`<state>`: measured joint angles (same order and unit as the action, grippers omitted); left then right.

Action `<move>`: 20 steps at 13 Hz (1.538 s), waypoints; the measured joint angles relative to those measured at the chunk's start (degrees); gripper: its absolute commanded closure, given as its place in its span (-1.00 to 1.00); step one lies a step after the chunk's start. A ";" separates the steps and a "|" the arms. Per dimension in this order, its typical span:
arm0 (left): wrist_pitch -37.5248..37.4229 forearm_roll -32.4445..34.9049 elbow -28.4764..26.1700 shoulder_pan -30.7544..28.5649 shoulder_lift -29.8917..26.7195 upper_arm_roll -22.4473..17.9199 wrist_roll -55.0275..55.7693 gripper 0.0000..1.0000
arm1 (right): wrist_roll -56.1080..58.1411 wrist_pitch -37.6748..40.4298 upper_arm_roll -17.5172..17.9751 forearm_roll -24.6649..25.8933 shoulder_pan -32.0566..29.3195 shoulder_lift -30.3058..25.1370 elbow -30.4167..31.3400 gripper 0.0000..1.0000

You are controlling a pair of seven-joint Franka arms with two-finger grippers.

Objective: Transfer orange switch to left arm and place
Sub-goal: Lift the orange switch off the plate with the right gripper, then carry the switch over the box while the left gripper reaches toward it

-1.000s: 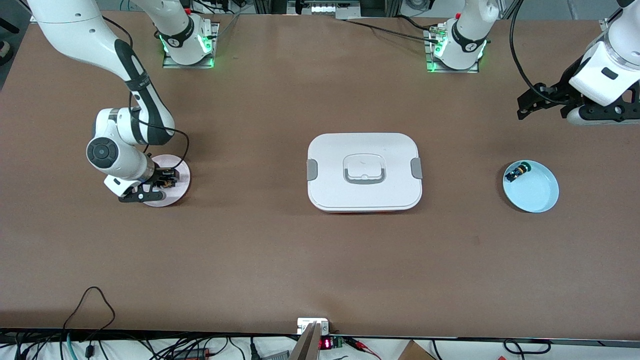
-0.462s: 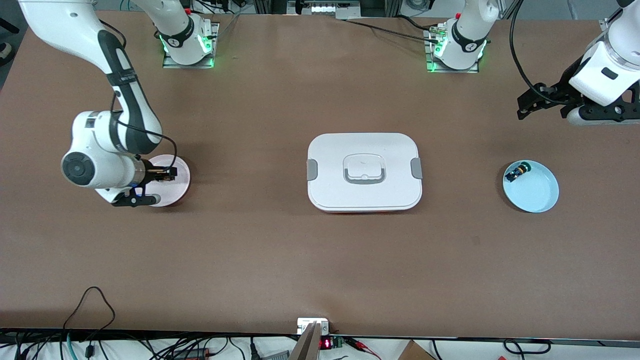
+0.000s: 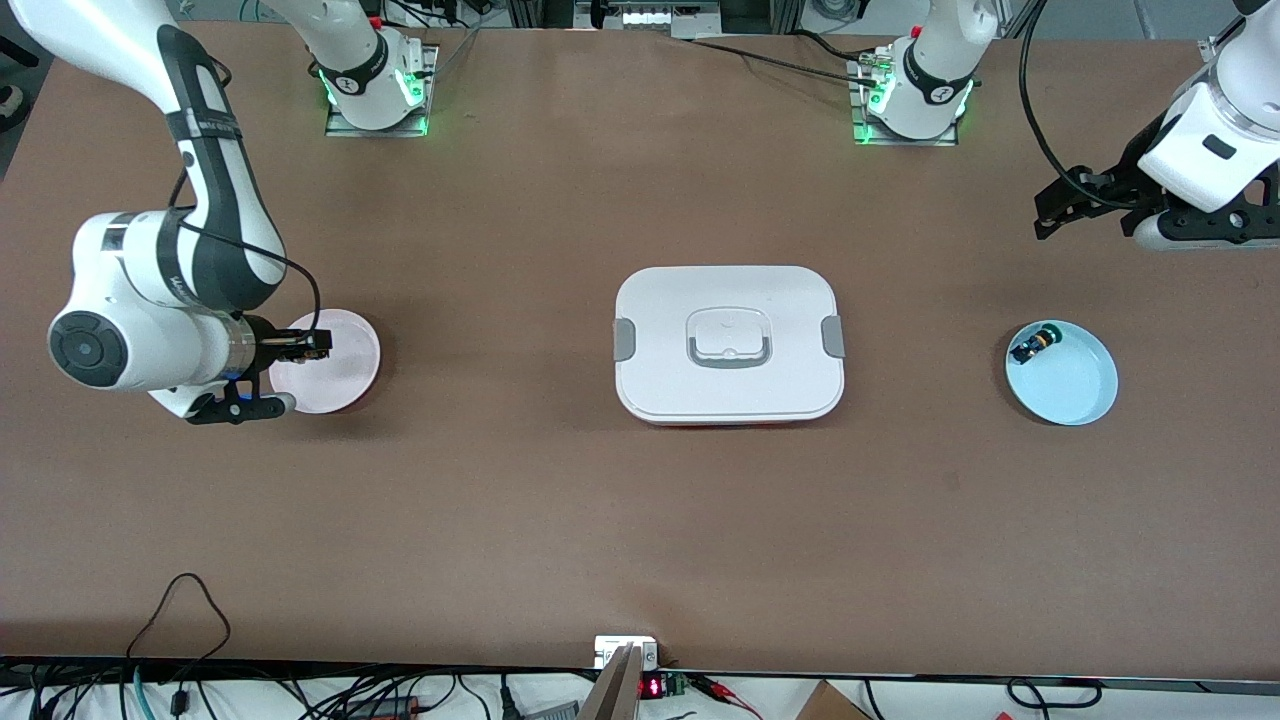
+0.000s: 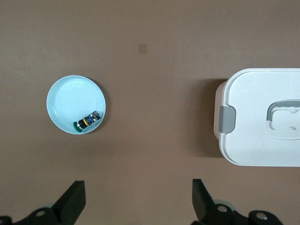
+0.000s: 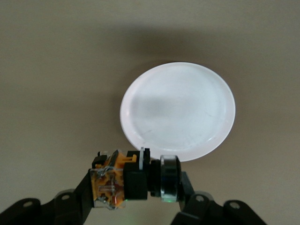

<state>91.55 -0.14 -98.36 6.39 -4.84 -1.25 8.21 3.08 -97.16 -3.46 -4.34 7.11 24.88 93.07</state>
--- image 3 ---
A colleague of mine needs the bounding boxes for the light blue round plate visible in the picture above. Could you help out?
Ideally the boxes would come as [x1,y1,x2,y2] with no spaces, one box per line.
[1004,319,1120,428]

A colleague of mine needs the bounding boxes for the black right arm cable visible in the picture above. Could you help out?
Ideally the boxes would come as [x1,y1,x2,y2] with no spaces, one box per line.
[165,60,324,336]

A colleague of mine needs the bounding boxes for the grey power strip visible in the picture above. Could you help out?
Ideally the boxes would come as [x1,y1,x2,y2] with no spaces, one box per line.
[575,0,721,39]

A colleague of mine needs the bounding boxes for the small white mounting block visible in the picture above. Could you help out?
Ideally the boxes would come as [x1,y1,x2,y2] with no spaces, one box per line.
[594,635,660,670]

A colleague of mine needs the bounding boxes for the pink round plate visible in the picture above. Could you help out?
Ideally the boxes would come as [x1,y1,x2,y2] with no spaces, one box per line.
[268,310,383,416]

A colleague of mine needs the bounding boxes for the black cable to base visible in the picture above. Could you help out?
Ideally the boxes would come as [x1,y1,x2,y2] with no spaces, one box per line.
[688,28,891,86]

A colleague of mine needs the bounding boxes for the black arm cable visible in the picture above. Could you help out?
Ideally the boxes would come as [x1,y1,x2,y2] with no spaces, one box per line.
[165,60,324,336]
[1017,0,1136,209]

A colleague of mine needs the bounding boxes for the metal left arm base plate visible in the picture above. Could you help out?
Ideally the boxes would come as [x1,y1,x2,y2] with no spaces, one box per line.
[850,45,961,148]

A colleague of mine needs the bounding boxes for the thin black looped cable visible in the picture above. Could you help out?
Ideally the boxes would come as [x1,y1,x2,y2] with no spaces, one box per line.
[125,572,233,701]

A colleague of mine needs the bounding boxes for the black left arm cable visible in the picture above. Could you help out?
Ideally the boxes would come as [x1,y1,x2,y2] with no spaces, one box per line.
[1017,0,1136,209]

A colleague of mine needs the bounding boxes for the black cable loop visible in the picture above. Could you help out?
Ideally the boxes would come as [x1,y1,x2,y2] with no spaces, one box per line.
[1005,677,1106,713]

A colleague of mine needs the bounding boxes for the small black blue object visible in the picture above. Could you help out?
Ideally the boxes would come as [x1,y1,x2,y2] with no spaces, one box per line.
[1010,325,1063,366]

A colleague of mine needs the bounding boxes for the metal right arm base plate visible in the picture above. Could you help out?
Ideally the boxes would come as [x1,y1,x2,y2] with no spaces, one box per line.
[323,43,441,139]

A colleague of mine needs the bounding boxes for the white lunch box grey handle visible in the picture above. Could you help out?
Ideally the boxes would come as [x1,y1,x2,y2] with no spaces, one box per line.
[612,265,847,428]

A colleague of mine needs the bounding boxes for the red clip leads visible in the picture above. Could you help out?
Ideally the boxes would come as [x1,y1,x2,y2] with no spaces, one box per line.
[690,673,766,719]

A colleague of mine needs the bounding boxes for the grey angled beam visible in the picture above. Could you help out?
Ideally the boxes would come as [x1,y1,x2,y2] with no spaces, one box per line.
[578,643,644,720]

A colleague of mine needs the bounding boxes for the brown cardboard piece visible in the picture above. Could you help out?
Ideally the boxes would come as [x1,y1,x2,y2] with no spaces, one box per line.
[795,680,871,720]

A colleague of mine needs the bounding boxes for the black power adapter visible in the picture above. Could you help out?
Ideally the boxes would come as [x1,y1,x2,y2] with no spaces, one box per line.
[345,695,426,720]

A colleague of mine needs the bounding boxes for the black chair base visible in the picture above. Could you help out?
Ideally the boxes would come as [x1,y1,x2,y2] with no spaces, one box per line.
[0,35,41,133]

